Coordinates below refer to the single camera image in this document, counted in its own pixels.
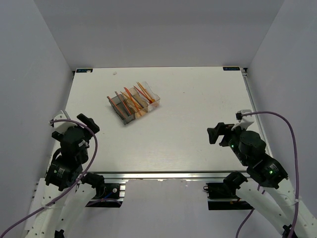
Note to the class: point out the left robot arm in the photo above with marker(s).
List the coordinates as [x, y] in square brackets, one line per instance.
[68, 186]

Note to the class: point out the clear transparent container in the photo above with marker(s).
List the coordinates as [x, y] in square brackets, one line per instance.
[154, 105]

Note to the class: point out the red plastic fork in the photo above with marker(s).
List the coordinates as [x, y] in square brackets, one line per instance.
[143, 94]

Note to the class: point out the aluminium front rail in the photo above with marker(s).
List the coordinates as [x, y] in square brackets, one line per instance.
[165, 175]

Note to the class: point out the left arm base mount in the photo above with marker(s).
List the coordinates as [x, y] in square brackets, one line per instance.
[106, 194]

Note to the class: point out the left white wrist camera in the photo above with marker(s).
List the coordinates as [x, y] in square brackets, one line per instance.
[60, 122]

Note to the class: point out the orange transparent container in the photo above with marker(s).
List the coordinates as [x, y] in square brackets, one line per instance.
[141, 112]

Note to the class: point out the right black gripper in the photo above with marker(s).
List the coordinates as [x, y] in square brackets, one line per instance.
[221, 129]

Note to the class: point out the red plastic knife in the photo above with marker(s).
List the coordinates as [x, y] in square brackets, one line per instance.
[132, 98]

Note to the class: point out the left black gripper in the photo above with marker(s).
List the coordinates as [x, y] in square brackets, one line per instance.
[89, 121]

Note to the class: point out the left blue table label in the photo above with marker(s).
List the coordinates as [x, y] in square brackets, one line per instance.
[84, 70]

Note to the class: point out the grey transparent container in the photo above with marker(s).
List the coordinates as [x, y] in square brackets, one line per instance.
[127, 111]

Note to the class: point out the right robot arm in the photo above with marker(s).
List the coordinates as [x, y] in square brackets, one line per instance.
[286, 212]

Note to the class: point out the orange plastic knife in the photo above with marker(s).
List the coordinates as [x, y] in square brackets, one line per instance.
[130, 102]

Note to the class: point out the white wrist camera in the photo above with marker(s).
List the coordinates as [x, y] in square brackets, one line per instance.
[243, 121]
[60, 122]

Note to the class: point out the blue plastic knife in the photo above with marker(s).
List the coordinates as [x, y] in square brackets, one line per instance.
[139, 102]

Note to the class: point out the orange plastic fork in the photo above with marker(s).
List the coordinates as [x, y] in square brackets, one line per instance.
[144, 93]

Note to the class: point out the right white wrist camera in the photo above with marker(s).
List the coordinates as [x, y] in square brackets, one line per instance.
[243, 121]

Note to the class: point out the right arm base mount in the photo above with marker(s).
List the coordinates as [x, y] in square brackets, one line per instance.
[222, 195]

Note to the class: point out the orange yellow fork bottom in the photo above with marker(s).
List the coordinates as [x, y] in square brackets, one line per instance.
[144, 90]

